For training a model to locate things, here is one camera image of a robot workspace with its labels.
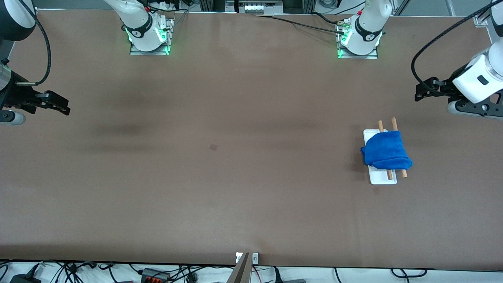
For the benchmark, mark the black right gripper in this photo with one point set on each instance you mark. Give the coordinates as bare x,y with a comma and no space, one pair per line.
15,95

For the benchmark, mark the white rack with wooden bars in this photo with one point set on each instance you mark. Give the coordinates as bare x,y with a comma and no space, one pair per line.
383,179

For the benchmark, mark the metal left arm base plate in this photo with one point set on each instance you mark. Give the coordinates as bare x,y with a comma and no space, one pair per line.
369,57

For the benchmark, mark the small metal edge bracket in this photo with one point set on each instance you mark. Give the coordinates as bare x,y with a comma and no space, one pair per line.
255,258

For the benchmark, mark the black power strip orange switches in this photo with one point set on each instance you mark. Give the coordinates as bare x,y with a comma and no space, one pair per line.
151,275

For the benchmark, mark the blue microfibre towel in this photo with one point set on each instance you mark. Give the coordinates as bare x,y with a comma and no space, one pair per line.
387,151

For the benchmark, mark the grey camera mount pole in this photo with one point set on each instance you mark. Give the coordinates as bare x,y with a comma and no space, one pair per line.
240,273

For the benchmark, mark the black power adapter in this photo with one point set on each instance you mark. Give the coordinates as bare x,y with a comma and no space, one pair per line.
23,279

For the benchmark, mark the metal table corner bracket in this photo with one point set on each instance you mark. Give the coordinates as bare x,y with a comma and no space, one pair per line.
480,21

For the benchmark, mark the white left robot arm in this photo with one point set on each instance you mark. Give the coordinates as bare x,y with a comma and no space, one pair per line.
367,27

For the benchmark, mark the white electrical box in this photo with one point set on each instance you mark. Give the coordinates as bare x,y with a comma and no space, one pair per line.
255,8

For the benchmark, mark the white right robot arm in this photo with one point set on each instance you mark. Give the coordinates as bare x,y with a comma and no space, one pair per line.
137,23

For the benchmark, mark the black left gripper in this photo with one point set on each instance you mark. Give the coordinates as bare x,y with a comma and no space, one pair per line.
446,88

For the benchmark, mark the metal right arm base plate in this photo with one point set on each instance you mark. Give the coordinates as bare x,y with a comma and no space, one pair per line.
157,52

